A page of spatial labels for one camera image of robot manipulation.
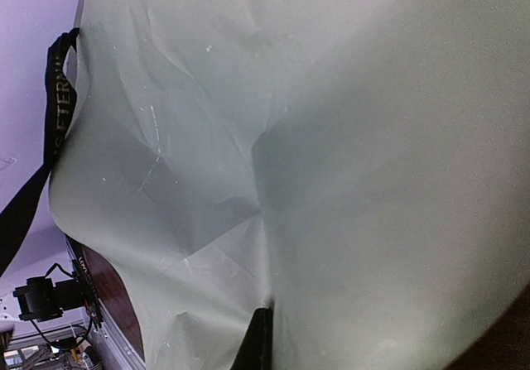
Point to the aluminium front rail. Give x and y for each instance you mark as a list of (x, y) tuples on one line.
[(113, 347)]

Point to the black printed ribbon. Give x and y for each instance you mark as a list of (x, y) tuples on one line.
[(61, 100)]

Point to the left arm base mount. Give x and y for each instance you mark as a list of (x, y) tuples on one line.
[(48, 297)]

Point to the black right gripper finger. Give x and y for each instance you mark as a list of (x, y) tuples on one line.
[(255, 351)]

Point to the green wrapping paper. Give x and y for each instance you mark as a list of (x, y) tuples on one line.
[(361, 165)]

